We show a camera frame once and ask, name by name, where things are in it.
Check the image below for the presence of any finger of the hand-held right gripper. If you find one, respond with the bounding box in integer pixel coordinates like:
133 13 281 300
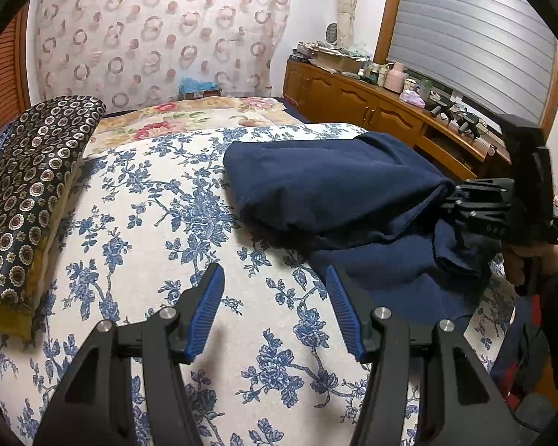
444 200 512 239
455 178 517 206

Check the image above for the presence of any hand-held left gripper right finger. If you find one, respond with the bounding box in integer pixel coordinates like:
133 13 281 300
325 265 517 446

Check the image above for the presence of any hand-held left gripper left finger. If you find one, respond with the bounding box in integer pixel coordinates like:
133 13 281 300
32 262 226 446

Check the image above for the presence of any navy blue printed t-shirt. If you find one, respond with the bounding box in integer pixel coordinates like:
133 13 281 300
223 131 503 330

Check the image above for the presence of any person's right hand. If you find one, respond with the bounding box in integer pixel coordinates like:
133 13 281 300
502 240 558 295

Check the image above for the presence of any blue floral bed sheet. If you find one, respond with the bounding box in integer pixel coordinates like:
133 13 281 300
0 123 517 446

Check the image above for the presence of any pink jug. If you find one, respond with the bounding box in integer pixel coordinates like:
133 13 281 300
384 62 405 93

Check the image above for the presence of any wooden cabinet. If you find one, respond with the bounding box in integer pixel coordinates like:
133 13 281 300
281 56 517 182

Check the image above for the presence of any pink floral blanket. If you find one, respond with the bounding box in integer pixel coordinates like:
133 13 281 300
84 97 303 159

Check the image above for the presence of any mustard yellow pillow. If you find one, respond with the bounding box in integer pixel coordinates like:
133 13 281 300
0 295 45 340

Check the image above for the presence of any pile of papers and boxes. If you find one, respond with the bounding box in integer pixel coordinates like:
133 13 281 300
291 42 373 77

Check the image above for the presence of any dark medallion patterned pillow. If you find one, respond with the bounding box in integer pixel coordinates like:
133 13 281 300
0 95 108 298

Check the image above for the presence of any beige tied curtain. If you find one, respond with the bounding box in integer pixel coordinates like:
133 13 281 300
335 0 361 49

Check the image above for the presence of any circle patterned sheer curtain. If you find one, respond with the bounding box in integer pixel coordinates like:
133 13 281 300
30 0 291 112

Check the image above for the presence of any orange louvered door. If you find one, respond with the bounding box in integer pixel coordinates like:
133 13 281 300
0 7 31 154

